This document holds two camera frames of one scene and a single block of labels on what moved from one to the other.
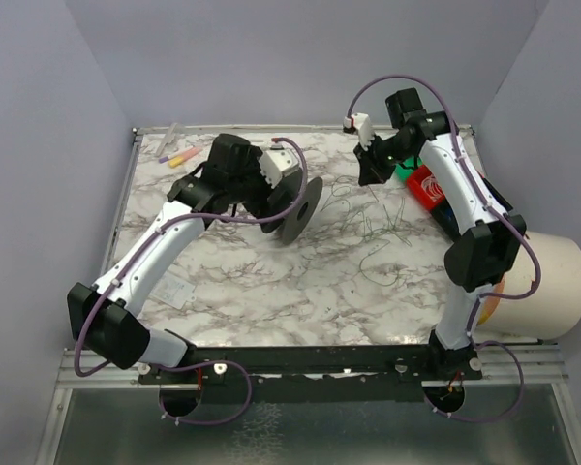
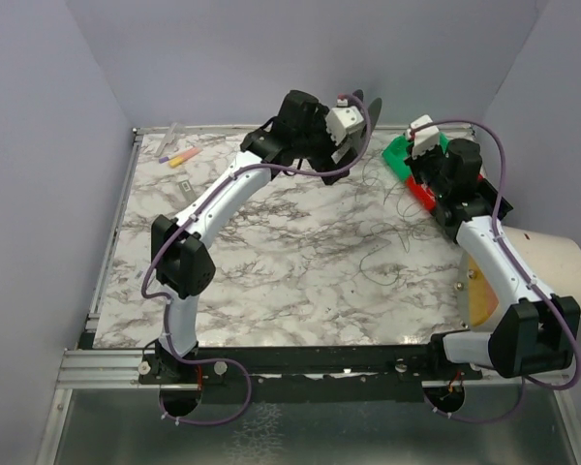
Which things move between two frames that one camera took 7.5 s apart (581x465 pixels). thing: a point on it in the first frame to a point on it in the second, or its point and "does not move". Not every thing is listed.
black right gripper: x=372 y=158 to x=421 y=166
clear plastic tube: x=168 y=139 does not move
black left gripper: x=273 y=207 to x=351 y=146
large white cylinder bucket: x=557 y=308 does not move
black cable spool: x=290 y=227 to x=374 y=108
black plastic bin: x=445 y=219 does not move
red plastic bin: x=424 y=186 does not move
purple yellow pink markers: x=178 y=159 does not move
